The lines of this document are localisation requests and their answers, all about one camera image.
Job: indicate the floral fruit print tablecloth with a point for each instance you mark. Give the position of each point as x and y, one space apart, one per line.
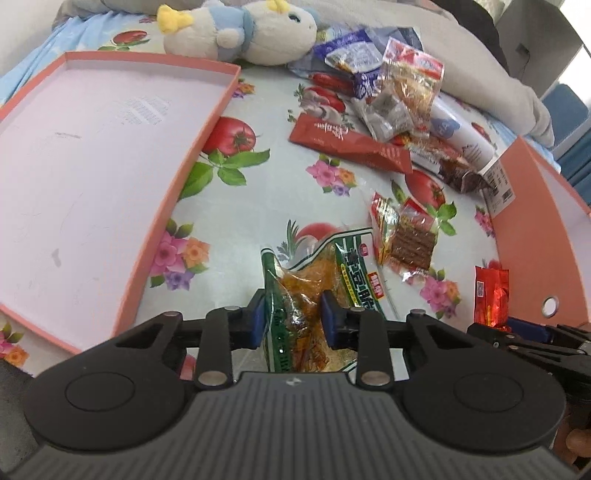
277 184

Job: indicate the blue chair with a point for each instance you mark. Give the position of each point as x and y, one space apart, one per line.
570 115

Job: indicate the green spicy strips snack packet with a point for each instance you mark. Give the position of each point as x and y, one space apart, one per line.
300 286

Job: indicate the blue facial tissue pack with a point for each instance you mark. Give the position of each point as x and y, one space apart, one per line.
401 37

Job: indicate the grey cabinet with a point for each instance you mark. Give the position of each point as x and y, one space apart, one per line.
535 27

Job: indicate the red sausage stick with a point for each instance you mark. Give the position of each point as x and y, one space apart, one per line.
330 82

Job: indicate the blue and white snack packet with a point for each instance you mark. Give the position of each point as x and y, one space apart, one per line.
355 48
367 83

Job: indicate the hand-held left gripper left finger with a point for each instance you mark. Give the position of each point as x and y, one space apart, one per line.
259 318

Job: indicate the grey blanket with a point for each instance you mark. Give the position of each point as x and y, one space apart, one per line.
485 78

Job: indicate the clear orange snack packet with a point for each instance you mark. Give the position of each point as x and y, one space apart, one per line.
411 87

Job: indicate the red and yellow snack packet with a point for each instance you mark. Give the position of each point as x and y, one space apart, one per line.
418 211

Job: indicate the deep pink cardboard box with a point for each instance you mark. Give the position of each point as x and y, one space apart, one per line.
531 221

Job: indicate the white spray can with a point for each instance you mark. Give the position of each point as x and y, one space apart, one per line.
461 129

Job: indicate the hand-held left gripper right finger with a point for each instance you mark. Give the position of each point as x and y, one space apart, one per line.
328 318

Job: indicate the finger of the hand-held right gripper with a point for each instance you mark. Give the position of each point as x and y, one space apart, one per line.
528 327
508 344

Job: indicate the person's right hand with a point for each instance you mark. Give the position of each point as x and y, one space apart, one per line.
577 443

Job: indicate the clear brown strips snack packet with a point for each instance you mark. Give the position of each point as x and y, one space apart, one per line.
411 247

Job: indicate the small grey snack packet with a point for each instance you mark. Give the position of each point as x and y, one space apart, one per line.
385 113

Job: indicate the white and blue plush duck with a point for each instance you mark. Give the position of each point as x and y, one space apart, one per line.
272 37

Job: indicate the long dark red snack packet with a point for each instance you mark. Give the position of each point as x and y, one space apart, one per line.
341 138

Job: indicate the brown and white snack packet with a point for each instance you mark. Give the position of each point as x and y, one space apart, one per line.
457 175

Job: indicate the dark clothing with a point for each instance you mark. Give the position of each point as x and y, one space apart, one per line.
471 23

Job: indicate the small shiny red foil packet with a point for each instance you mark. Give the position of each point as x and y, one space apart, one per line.
490 295

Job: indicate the shallow pink box lid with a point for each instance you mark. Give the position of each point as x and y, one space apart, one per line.
92 161

